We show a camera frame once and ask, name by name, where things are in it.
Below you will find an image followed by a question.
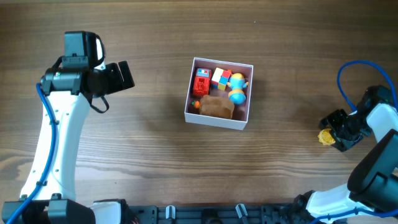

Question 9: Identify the yellow round toy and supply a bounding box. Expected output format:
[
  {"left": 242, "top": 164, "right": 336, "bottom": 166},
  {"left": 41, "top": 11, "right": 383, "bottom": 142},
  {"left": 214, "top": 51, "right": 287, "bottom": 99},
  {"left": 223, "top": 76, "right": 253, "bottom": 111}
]
[{"left": 318, "top": 128, "right": 336, "bottom": 146}]

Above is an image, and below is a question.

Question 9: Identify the red toy fire truck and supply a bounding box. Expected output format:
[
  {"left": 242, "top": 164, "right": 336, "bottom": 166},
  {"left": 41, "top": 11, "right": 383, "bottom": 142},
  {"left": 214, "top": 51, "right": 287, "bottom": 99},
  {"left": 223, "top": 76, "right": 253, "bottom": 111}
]
[{"left": 193, "top": 68, "right": 212, "bottom": 97}]

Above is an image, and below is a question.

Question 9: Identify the blue orange toy figure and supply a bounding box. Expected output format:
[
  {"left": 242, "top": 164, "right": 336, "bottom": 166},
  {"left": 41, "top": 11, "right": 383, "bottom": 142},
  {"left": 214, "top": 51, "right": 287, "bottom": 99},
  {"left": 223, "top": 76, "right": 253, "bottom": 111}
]
[{"left": 227, "top": 73, "right": 249, "bottom": 105}]

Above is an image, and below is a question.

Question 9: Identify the multicolour puzzle cube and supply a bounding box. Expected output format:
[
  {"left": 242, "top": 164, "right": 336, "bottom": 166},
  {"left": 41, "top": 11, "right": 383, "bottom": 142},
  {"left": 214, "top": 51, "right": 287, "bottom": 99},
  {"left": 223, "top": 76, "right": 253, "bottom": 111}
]
[{"left": 211, "top": 68, "right": 232, "bottom": 91}]

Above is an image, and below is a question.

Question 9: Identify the brown plush bear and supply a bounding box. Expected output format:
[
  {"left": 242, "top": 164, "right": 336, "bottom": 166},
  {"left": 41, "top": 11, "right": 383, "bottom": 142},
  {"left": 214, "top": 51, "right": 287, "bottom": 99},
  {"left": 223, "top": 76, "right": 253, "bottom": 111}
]
[{"left": 191, "top": 95, "right": 234, "bottom": 119}]

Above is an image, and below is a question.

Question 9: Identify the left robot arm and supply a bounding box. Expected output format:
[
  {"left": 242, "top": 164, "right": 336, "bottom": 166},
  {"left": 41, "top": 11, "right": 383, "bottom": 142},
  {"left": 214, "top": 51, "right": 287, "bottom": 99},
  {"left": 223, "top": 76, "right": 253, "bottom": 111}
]
[{"left": 1, "top": 31, "right": 139, "bottom": 223}]

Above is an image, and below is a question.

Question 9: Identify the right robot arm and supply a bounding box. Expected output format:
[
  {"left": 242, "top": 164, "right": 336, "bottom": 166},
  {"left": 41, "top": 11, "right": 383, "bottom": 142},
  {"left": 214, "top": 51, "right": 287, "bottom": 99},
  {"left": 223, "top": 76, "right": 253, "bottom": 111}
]
[{"left": 287, "top": 85, "right": 397, "bottom": 223}]

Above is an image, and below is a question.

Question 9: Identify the pink open cardboard box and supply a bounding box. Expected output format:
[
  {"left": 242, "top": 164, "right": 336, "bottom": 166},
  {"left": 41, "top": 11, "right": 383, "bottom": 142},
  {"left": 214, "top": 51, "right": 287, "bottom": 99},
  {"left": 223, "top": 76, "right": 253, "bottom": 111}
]
[{"left": 184, "top": 57, "right": 254, "bottom": 130}]

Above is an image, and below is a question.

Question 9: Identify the left blue cable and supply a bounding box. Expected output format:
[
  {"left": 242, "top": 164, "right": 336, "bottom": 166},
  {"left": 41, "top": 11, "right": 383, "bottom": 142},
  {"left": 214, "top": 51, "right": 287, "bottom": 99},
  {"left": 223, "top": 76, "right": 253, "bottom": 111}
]
[{"left": 4, "top": 82, "right": 58, "bottom": 224}]

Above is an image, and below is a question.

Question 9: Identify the blue cable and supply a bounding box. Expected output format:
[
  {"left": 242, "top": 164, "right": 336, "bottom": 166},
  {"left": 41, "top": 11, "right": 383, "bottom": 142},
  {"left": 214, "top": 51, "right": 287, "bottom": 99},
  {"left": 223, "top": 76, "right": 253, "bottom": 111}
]
[
  {"left": 4, "top": 82, "right": 58, "bottom": 224},
  {"left": 307, "top": 60, "right": 398, "bottom": 224}
]

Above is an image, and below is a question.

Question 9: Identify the right blue cable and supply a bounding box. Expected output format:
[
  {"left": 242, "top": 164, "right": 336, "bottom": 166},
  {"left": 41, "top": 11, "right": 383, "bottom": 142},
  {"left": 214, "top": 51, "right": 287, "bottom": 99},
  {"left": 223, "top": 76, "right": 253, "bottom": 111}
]
[{"left": 307, "top": 60, "right": 398, "bottom": 224}]

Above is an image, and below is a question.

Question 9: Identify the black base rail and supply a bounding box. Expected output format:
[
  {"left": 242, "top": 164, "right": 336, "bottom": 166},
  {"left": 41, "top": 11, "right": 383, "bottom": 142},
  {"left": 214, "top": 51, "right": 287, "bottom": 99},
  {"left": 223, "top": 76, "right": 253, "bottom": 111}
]
[{"left": 130, "top": 203, "right": 312, "bottom": 224}]

